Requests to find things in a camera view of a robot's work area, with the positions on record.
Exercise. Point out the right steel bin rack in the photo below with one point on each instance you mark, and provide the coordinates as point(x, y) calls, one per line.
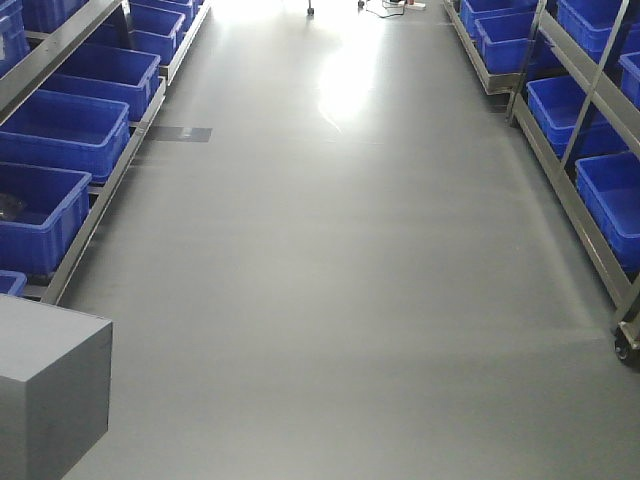
point(571, 72)

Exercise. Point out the steel bin rack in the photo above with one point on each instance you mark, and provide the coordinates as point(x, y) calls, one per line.
point(571, 72)
point(165, 28)

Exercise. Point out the left steel bin rack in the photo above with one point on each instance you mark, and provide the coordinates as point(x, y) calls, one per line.
point(165, 28)

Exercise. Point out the gray square base block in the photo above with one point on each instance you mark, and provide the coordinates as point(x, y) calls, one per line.
point(55, 387)

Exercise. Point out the blue bin with dark item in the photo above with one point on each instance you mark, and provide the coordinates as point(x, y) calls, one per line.
point(56, 204)

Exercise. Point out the blue bin right near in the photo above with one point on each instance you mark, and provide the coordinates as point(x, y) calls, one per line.
point(609, 188)

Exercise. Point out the blue bin right far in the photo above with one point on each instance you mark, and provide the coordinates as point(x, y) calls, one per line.
point(503, 41)

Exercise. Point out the blue bin right middle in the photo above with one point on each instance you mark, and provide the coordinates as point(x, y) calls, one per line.
point(556, 103)

